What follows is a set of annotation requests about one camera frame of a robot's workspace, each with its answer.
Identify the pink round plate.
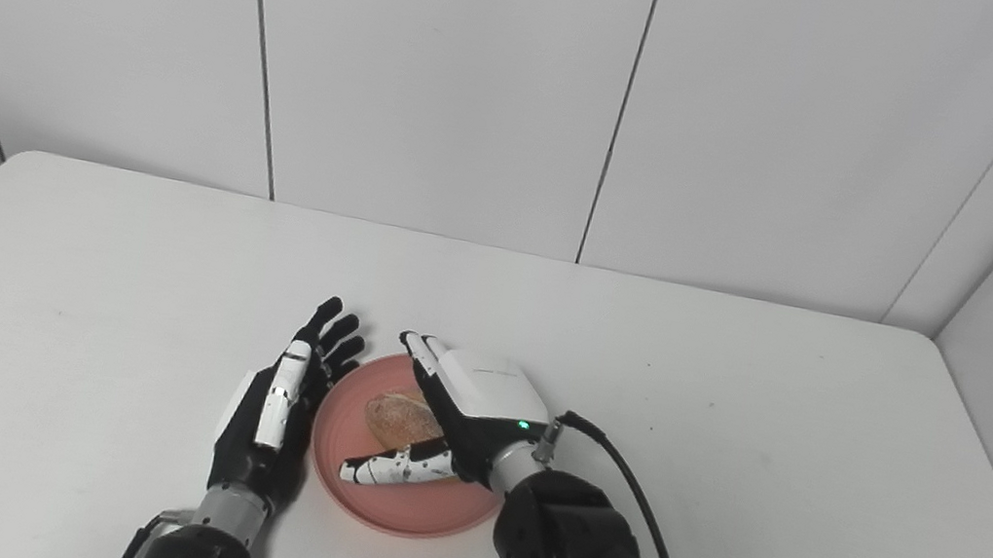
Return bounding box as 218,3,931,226
299,342,525,552

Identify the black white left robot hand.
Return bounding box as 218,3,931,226
203,282,373,522

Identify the brown bread roll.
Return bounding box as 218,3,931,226
359,385,452,459

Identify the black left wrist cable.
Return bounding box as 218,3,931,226
117,502,195,558

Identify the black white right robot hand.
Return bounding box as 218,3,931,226
338,325,561,512

